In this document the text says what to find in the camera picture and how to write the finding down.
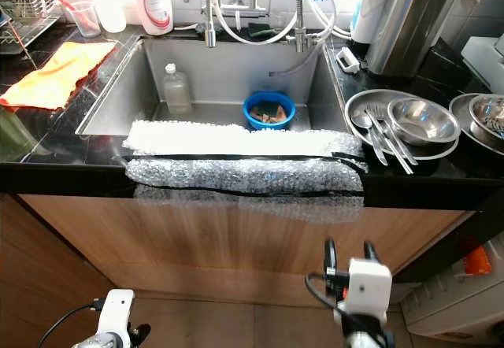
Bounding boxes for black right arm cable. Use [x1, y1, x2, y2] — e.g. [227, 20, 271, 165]
[305, 273, 351, 321]

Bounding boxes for green scouring sponge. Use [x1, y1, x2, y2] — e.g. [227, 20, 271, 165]
[244, 22, 276, 40]

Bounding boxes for steel spoon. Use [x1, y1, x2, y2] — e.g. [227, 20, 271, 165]
[350, 112, 391, 168]

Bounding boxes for white countertop appliance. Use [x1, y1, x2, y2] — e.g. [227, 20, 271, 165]
[462, 36, 504, 94]

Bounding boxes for stainless steel sink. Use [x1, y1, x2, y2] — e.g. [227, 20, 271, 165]
[76, 36, 365, 138]

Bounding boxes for steel knife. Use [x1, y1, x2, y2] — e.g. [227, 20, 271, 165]
[362, 108, 406, 166]

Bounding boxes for steel bowl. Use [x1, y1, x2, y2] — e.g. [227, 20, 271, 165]
[469, 95, 504, 141]
[387, 97, 461, 146]

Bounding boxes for large steel plate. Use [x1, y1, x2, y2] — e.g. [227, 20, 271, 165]
[344, 89, 462, 161]
[449, 93, 504, 157]

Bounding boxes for white floor appliance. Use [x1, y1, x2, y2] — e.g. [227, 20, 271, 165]
[400, 234, 504, 346]

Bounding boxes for blue plastic bowl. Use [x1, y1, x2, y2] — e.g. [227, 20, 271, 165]
[243, 91, 298, 131]

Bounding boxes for white water filter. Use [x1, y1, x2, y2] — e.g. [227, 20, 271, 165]
[350, 0, 402, 45]

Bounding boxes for orange object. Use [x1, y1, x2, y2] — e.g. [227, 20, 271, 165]
[463, 242, 494, 276]

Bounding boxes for white tube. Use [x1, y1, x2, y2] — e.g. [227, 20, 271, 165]
[211, 0, 351, 46]

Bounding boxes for white pink soap bottle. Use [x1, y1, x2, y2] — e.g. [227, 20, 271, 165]
[135, 0, 175, 36]

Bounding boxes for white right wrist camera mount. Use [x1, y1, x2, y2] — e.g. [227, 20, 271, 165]
[345, 257, 394, 319]

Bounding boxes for clear plastic bottle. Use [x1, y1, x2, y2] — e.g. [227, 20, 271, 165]
[162, 63, 194, 117]

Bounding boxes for orange cloth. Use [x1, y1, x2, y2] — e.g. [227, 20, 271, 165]
[0, 41, 120, 112]

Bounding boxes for yellow green sponge pieces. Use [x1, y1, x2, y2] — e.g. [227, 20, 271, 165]
[250, 105, 288, 122]

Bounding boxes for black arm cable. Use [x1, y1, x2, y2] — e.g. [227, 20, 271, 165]
[305, 273, 351, 321]
[38, 302, 105, 348]

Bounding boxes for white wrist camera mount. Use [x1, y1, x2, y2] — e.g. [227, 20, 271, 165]
[98, 288, 135, 338]
[345, 257, 394, 319]

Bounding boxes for chrome flexible hose faucet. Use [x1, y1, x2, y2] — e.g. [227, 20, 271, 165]
[290, 0, 333, 54]

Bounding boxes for white plastic bottle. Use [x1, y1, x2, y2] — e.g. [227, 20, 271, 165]
[93, 0, 128, 35]

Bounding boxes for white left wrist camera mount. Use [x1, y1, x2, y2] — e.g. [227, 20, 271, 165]
[98, 288, 135, 338]

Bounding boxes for clear plastic cup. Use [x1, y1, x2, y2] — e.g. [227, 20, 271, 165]
[69, 1, 101, 39]

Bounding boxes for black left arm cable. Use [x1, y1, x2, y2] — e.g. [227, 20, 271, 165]
[38, 302, 105, 348]

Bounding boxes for wooden side panel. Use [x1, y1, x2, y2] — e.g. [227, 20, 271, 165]
[0, 194, 119, 348]

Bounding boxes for wooden cabinet front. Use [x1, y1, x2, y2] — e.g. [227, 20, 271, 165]
[17, 194, 473, 309]

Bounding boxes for steel fork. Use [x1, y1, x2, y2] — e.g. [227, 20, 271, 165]
[369, 104, 418, 176]

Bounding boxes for chrome sink faucet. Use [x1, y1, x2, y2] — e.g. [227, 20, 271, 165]
[199, 0, 265, 49]

